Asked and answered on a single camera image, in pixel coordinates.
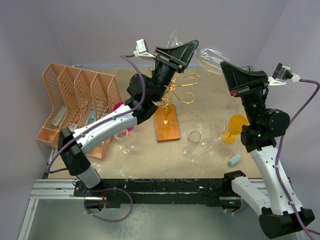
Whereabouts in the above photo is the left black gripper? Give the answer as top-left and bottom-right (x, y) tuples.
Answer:
(151, 41), (199, 103)

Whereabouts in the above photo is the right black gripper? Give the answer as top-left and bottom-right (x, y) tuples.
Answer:
(220, 61), (270, 126)

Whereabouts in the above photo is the clear wine glass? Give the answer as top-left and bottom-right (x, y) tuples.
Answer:
(212, 120), (226, 139)
(166, 28), (230, 75)

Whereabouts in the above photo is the yellow plastic wine glass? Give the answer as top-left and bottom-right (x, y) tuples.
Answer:
(221, 114), (249, 144)

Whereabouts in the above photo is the small clear glass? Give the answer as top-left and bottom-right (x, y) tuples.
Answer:
(201, 137), (215, 151)

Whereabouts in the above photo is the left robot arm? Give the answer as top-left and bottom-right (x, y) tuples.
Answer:
(57, 39), (199, 196)

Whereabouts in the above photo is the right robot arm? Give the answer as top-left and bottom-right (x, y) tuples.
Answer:
(220, 61), (316, 239)

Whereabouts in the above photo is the pink plastic wine glass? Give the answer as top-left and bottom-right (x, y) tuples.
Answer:
(112, 101), (135, 137)

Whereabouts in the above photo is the light blue small box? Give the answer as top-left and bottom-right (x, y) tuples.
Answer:
(227, 154), (242, 167)

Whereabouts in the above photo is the clear champagne flute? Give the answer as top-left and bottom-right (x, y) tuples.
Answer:
(181, 130), (202, 160)

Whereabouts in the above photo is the clear glass left front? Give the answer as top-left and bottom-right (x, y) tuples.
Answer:
(114, 129), (134, 155)

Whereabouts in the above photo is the blue toothbrush package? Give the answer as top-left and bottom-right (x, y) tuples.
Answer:
(86, 113), (96, 125)

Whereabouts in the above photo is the orange plastic file organizer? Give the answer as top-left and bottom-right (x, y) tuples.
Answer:
(36, 63), (122, 148)

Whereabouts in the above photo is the silver red tube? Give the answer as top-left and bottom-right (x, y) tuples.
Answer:
(52, 105), (67, 127)

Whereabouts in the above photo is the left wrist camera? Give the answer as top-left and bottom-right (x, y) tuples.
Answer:
(133, 39), (156, 60)

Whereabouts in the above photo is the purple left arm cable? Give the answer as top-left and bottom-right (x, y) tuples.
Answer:
(44, 54), (147, 178)

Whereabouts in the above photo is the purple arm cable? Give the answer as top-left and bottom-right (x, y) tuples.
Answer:
(44, 54), (147, 178)
(273, 78), (320, 237)

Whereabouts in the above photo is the gold wire wine glass rack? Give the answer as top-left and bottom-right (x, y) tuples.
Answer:
(153, 72), (201, 143)

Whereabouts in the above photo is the black table front rail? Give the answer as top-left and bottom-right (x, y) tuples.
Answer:
(29, 170), (275, 208)

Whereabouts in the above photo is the purple cable loop under table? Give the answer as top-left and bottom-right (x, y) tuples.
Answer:
(83, 186), (136, 223)

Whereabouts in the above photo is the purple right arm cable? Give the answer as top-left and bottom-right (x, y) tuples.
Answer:
(273, 78), (320, 237)

